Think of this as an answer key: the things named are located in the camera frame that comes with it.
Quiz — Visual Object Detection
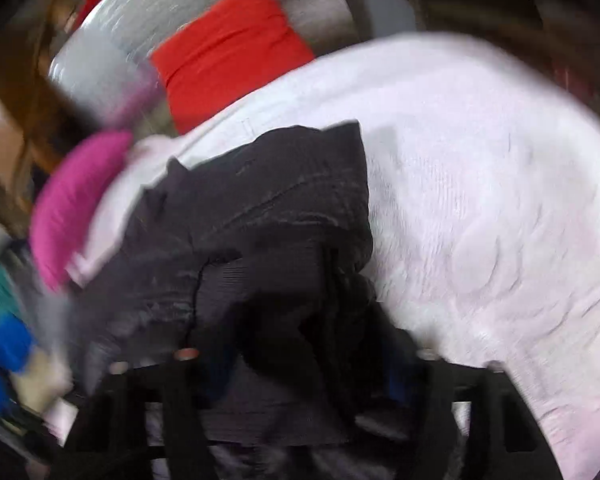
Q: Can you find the black quilted puffer jacket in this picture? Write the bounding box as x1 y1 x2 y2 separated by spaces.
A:
72 120 462 480

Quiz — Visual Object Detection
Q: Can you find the blue jacket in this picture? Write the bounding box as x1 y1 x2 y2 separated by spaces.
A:
0 313 33 415

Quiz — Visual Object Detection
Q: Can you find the white bed blanket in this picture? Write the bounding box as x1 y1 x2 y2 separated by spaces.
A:
69 32 600 479

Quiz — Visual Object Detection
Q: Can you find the magenta pillow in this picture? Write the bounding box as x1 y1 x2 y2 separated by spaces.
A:
29 131 133 290

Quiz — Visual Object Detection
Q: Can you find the silver foil headboard panel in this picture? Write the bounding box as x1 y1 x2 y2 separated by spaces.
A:
48 0 358 139

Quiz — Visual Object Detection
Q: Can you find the red pillow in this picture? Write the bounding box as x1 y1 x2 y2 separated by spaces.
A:
150 0 314 134

